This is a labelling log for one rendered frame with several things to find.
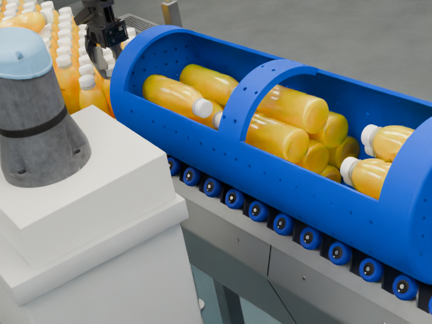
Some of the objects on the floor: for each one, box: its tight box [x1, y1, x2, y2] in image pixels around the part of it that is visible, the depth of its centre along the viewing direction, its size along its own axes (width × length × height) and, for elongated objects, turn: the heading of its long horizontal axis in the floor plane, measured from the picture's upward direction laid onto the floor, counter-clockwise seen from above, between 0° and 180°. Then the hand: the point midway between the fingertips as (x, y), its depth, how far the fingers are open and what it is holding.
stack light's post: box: [161, 0, 183, 28], centre depth 271 cm, size 4×4×110 cm
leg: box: [213, 278, 245, 324], centre depth 236 cm, size 6×6×63 cm
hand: (110, 70), depth 207 cm, fingers closed on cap, 4 cm apart
